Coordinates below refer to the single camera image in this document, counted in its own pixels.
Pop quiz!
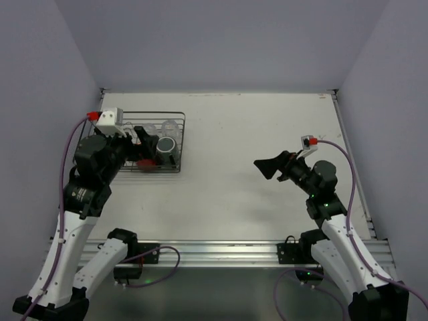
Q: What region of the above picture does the black wire dish rack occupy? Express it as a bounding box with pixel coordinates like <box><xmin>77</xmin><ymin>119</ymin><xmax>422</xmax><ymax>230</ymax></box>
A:
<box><xmin>86</xmin><ymin>111</ymin><xmax>187</xmax><ymax>173</ymax></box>

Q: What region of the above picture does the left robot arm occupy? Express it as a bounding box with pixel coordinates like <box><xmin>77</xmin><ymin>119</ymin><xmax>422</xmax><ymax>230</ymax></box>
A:
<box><xmin>13</xmin><ymin>125</ymin><xmax>141</xmax><ymax>320</ymax></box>

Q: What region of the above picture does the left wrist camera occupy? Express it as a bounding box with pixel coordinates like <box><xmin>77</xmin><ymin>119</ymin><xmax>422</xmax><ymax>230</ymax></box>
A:
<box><xmin>96</xmin><ymin>108</ymin><xmax>126</xmax><ymax>137</ymax></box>

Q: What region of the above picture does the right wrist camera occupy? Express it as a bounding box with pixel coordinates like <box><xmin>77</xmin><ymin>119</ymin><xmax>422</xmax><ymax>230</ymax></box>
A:
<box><xmin>297</xmin><ymin>135</ymin><xmax>318</xmax><ymax>158</ymax></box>

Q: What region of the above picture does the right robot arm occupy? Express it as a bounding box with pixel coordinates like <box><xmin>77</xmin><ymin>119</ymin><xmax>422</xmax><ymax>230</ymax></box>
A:
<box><xmin>254</xmin><ymin>151</ymin><xmax>409</xmax><ymax>320</ymax></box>

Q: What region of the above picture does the dark green mug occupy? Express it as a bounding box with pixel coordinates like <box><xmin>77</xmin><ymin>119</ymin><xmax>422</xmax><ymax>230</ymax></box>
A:
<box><xmin>156</xmin><ymin>136</ymin><xmax>179</xmax><ymax>166</ymax></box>

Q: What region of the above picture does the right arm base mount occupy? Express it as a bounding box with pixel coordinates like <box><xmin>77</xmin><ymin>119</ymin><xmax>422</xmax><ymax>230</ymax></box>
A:
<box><xmin>276</xmin><ymin>235</ymin><xmax>324</xmax><ymax>286</ymax></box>

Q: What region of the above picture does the clear plastic cup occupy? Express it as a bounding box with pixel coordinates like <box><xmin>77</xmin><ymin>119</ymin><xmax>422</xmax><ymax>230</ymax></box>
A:
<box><xmin>142</xmin><ymin>123</ymin><xmax>158</xmax><ymax>136</ymax></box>
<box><xmin>161</xmin><ymin>119</ymin><xmax>181</xmax><ymax>139</ymax></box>

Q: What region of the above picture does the aluminium mounting rail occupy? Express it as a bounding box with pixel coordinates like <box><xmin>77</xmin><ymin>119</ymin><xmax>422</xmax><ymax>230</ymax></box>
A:
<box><xmin>43</xmin><ymin>239</ymin><xmax>397</xmax><ymax>268</ymax></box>

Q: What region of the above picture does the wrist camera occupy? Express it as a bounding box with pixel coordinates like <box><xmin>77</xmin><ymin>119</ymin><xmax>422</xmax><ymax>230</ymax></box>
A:
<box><xmin>96</xmin><ymin>108</ymin><xmax>126</xmax><ymax>137</ymax></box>
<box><xmin>297</xmin><ymin>135</ymin><xmax>318</xmax><ymax>158</ymax></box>

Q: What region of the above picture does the purple cable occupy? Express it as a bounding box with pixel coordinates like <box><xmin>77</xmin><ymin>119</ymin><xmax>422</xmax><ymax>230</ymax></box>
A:
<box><xmin>274</xmin><ymin>140</ymin><xmax>428</xmax><ymax>321</ymax></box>
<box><xmin>20</xmin><ymin>113</ymin><xmax>101</xmax><ymax>321</ymax></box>

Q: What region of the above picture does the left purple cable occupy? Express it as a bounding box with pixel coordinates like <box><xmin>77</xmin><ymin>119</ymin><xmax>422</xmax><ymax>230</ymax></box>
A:
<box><xmin>20</xmin><ymin>113</ymin><xmax>101</xmax><ymax>321</ymax></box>

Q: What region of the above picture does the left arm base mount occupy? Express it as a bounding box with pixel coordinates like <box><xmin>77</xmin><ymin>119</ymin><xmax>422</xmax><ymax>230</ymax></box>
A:
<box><xmin>113</xmin><ymin>243</ymin><xmax>161</xmax><ymax>283</ymax></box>

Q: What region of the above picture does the red mug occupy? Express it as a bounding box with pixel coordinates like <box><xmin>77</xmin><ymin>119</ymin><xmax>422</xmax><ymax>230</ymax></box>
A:
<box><xmin>135</xmin><ymin>158</ymin><xmax>157</xmax><ymax>172</ymax></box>

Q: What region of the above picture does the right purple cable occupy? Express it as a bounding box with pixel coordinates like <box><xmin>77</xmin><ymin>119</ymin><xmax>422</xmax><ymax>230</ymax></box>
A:
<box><xmin>274</xmin><ymin>140</ymin><xmax>428</xmax><ymax>321</ymax></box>

